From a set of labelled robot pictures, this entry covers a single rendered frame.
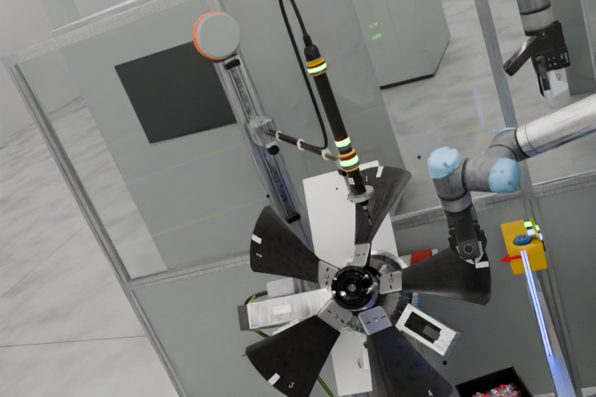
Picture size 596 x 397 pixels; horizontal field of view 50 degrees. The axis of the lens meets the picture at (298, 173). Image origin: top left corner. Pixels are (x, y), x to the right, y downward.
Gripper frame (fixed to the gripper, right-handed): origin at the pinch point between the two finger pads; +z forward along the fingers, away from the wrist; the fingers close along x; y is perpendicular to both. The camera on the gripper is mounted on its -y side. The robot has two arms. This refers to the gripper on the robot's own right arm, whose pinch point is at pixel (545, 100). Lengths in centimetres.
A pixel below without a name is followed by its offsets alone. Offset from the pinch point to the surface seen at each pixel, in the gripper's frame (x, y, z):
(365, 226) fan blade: -15, -54, 17
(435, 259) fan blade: -20, -38, 28
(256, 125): 22, -86, -10
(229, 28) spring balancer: 33, -87, -41
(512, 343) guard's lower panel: 45, -27, 114
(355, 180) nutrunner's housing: -27, -50, -3
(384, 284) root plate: -26, -53, 30
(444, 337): -29, -41, 48
